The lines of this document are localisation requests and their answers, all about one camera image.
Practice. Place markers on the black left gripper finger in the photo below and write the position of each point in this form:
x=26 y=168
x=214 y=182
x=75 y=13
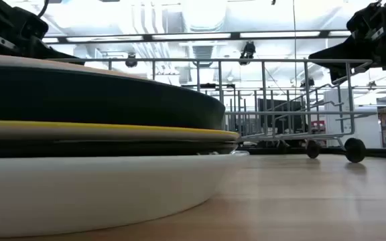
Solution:
x=55 y=56

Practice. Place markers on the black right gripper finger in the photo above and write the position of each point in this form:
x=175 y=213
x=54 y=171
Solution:
x=340 y=57

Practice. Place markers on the light grey plate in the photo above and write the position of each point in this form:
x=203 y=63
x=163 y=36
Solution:
x=129 y=88

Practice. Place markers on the dark teal plate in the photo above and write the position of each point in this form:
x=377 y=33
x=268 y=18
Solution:
x=112 y=118

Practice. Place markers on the yellow patterned plate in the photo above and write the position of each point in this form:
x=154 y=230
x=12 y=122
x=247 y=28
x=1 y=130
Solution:
x=112 y=132

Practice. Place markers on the white deep plate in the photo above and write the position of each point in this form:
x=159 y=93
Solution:
x=96 y=194

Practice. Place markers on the red box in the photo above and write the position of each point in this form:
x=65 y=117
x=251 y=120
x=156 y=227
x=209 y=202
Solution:
x=318 y=127

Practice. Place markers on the white cabinet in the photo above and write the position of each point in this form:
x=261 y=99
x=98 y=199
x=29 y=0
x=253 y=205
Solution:
x=367 y=130

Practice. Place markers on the black monitor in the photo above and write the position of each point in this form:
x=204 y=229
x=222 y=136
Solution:
x=281 y=122

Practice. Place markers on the black beam with light strips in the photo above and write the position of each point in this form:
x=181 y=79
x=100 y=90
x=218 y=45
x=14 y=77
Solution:
x=235 y=35

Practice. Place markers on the black ceiling camera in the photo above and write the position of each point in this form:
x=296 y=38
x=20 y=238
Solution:
x=247 y=52
x=131 y=62

